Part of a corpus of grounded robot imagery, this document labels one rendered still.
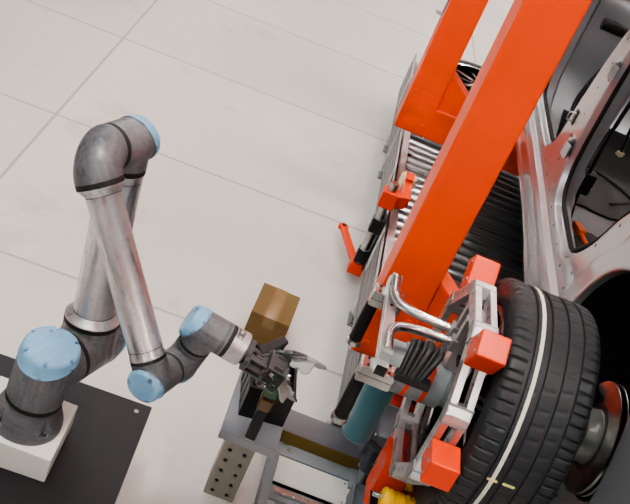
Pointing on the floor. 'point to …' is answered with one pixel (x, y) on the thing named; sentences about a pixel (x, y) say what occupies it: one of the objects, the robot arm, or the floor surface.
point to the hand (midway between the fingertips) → (312, 383)
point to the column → (228, 471)
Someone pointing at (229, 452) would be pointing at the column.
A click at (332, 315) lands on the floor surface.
